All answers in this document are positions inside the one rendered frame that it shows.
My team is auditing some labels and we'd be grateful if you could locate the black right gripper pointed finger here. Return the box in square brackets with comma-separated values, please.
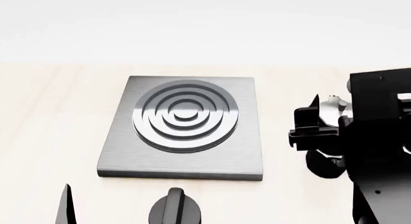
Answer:
[294, 93, 323, 134]

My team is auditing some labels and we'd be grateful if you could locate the silver stove plate with rings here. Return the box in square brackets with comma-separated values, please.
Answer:
[95, 75, 265, 182]

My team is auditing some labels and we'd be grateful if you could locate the black stove knob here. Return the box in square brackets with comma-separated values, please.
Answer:
[148, 187, 204, 224]

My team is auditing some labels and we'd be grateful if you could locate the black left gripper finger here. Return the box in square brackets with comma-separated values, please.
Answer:
[54, 183, 78, 224]

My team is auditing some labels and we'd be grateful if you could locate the silver moka pot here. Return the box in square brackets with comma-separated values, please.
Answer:
[304, 94, 353, 180]

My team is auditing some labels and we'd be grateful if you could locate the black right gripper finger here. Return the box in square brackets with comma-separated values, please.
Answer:
[337, 116, 353, 130]

